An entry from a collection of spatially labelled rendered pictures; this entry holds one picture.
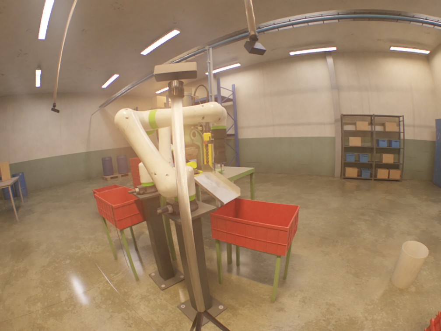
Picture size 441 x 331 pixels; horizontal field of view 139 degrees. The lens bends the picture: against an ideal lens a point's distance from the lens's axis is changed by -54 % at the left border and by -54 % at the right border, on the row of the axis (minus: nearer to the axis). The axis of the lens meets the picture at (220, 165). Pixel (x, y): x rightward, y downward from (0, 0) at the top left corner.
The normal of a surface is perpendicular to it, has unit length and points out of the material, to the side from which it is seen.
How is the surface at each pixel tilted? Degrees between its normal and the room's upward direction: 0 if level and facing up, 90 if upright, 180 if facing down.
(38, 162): 90
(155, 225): 90
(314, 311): 0
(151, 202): 90
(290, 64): 90
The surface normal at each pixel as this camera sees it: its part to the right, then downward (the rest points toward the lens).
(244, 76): -0.57, 0.14
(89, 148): 0.82, 0.04
